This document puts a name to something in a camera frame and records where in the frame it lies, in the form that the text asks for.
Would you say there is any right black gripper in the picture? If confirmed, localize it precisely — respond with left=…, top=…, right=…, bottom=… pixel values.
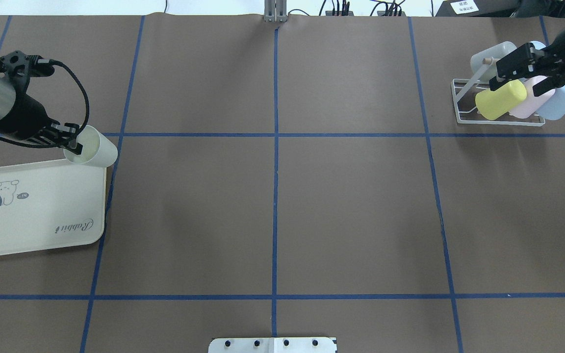
left=488, top=29, right=565, bottom=98

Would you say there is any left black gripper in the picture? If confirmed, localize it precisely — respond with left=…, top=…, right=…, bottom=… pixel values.
left=3, top=94, right=83, bottom=155

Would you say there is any pale cream cup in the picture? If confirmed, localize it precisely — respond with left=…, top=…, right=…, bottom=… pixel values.
left=63, top=126, right=118, bottom=168

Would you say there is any pink plastic cup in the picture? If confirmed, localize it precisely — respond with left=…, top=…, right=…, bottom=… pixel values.
left=509, top=76, right=555, bottom=119

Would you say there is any yellow plastic cup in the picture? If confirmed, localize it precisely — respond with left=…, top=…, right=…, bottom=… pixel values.
left=475, top=80, right=527, bottom=121

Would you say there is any grey plastic cup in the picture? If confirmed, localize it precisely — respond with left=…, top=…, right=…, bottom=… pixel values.
left=470, top=41, right=517, bottom=83

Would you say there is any blue cup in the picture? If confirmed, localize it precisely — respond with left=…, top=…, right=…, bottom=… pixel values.
left=536, top=86, right=565, bottom=121
left=529, top=41, right=546, bottom=56

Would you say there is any blue cup front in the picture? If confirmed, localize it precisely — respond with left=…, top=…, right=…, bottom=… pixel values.
left=529, top=41, right=546, bottom=56

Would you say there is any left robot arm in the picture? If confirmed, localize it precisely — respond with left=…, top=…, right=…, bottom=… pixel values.
left=0, top=51, right=90, bottom=155

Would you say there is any white plastic tray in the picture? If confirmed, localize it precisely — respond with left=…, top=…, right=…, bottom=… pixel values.
left=0, top=159, right=107, bottom=255

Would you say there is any black power strip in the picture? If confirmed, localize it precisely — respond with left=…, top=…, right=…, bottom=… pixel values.
left=318, top=0, right=406, bottom=17

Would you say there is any white wire cup rack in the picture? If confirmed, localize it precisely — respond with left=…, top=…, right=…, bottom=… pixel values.
left=451, top=57, right=555, bottom=127

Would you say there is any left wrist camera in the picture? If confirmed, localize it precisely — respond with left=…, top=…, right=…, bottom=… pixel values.
left=0, top=50, right=55, bottom=93

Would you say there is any black left camera cable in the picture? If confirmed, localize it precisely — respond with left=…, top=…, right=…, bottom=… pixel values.
left=0, top=59, right=91, bottom=149

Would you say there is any aluminium frame post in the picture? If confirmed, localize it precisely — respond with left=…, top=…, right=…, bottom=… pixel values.
left=264, top=0, right=288, bottom=23

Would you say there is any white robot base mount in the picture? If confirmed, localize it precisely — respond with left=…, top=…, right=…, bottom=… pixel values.
left=208, top=337, right=338, bottom=353

